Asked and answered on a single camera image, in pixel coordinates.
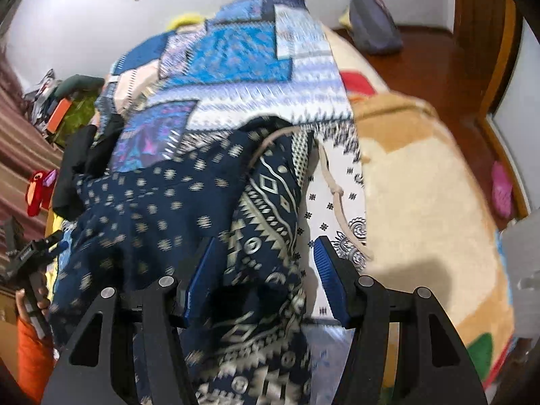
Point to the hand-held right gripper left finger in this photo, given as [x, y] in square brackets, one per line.
[198, 287]

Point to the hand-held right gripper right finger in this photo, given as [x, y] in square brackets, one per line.
[329, 278]

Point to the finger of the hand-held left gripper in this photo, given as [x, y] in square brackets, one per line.
[52, 245]

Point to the navy patterned hooded jacket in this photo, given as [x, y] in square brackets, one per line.
[147, 219]

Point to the person's left forearm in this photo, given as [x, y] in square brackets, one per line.
[33, 354]

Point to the person's left hand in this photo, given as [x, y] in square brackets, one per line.
[43, 301]

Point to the red plush toy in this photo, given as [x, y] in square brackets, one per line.
[38, 194]

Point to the black garment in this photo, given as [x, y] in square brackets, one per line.
[76, 168]

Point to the red striped curtain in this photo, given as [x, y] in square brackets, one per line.
[21, 143]

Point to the beige printed fleece blanket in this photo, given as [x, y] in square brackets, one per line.
[422, 202]

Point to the orange box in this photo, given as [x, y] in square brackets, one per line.
[58, 116]

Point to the green patterned cloth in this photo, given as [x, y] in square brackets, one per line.
[80, 114]

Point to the pile of papers and clutter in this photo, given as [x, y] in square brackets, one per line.
[40, 97]

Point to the dark green plush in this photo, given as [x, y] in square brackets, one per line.
[80, 84]

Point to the pink slipper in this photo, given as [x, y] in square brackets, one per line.
[501, 190]

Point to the blue patchwork quilt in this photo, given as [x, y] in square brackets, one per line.
[236, 59]

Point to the grey backpack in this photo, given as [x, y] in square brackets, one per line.
[375, 21]

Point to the pale yellow bag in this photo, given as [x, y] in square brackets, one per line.
[345, 17]

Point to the frosted heart-print wardrobe door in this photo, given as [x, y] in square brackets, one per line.
[527, 93]

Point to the wooden door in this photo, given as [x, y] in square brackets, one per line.
[481, 29]

